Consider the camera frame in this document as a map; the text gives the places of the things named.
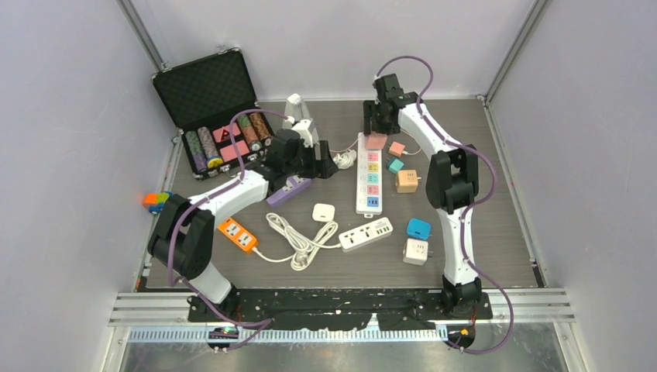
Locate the white grey power strip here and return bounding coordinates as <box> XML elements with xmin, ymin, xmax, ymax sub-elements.
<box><xmin>338</xmin><ymin>217</ymin><xmax>394</xmax><ymax>253</ymax></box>

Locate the orange blue toy car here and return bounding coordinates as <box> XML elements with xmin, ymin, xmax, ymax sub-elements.
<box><xmin>142</xmin><ymin>191</ymin><xmax>172</xmax><ymax>215</ymax></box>

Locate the black poker chip case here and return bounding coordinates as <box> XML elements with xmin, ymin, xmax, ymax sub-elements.
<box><xmin>151</xmin><ymin>48</ymin><xmax>273</xmax><ymax>180</ymax></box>

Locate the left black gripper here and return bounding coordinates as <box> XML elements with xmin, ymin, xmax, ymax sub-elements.
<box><xmin>284</xmin><ymin>140</ymin><xmax>337</xmax><ymax>179</ymax></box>

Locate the white coiled cable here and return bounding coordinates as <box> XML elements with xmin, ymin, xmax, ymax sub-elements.
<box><xmin>251</xmin><ymin>212</ymin><xmax>344</xmax><ymax>272</ymax></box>

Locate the blue charger adapter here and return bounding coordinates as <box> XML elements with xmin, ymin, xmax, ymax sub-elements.
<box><xmin>406</xmin><ymin>218</ymin><xmax>432</xmax><ymax>241</ymax></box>

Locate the orange power strip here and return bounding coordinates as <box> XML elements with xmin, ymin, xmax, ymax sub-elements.
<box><xmin>217</xmin><ymin>218</ymin><xmax>258</xmax><ymax>253</ymax></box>

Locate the salmon pink charger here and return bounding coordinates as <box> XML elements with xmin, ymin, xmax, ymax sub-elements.
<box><xmin>388</xmin><ymin>141</ymin><xmax>406</xmax><ymax>157</ymax></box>

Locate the pink charging cable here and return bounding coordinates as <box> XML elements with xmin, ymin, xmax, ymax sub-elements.
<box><xmin>328</xmin><ymin>130</ymin><xmax>423</xmax><ymax>157</ymax></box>

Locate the white bundled cord with plug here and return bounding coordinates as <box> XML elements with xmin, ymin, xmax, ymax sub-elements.
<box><xmin>332</xmin><ymin>149</ymin><xmax>358</xmax><ymax>171</ymax></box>

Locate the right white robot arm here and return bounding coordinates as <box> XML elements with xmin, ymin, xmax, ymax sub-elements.
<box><xmin>363</xmin><ymin>74</ymin><xmax>483</xmax><ymax>318</ymax></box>

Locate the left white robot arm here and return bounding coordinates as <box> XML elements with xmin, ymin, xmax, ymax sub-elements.
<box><xmin>147</xmin><ymin>129</ymin><xmax>339</xmax><ymax>321</ymax></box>

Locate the teal charger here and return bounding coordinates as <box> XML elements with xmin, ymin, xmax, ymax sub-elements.
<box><xmin>385</xmin><ymin>158</ymin><xmax>404</xmax><ymax>174</ymax></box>

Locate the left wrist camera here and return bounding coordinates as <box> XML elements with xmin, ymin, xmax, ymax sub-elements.
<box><xmin>282</xmin><ymin>116</ymin><xmax>319</xmax><ymax>148</ymax></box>

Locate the white metronome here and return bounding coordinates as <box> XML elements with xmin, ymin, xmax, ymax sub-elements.
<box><xmin>284</xmin><ymin>93</ymin><xmax>311</xmax><ymax>122</ymax></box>

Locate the pink cube socket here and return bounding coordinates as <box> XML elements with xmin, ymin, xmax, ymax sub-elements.
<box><xmin>365</xmin><ymin>133</ymin><xmax>387</xmax><ymax>150</ymax></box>

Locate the white flat adapter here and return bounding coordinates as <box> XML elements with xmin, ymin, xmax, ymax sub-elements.
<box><xmin>311</xmin><ymin>203</ymin><xmax>335</xmax><ymax>222</ymax></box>

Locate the purple power strip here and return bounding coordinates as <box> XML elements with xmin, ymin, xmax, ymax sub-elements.
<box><xmin>266</xmin><ymin>175</ymin><xmax>312</xmax><ymax>208</ymax></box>

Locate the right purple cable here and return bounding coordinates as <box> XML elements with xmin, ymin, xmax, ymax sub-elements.
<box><xmin>376</xmin><ymin>55</ymin><xmax>515</xmax><ymax>357</ymax></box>

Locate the long white colourful power strip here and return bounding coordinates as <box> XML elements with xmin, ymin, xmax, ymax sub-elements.
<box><xmin>356</xmin><ymin>133</ymin><xmax>383</xmax><ymax>218</ymax></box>

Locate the tan dragon cube socket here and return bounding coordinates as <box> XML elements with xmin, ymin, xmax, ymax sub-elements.
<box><xmin>395</xmin><ymin>170</ymin><xmax>420</xmax><ymax>194</ymax></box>

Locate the white cube socket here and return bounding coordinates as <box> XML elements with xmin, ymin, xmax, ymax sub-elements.
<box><xmin>402</xmin><ymin>238</ymin><xmax>433</xmax><ymax>266</ymax></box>

